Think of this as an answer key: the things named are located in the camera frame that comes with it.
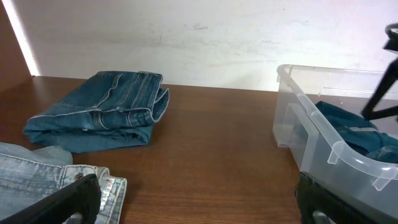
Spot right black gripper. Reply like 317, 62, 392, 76
361, 23, 398, 121

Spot light blue jeans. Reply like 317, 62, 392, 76
1, 142, 127, 223

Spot clear plastic storage container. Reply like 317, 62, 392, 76
272, 65, 397, 217

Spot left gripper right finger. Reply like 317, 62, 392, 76
295, 172, 376, 224

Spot dark blue garment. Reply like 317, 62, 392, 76
315, 101, 397, 164

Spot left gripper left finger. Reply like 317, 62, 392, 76
1, 174, 101, 224

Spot dark blue folded jeans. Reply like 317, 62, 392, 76
23, 71, 170, 153

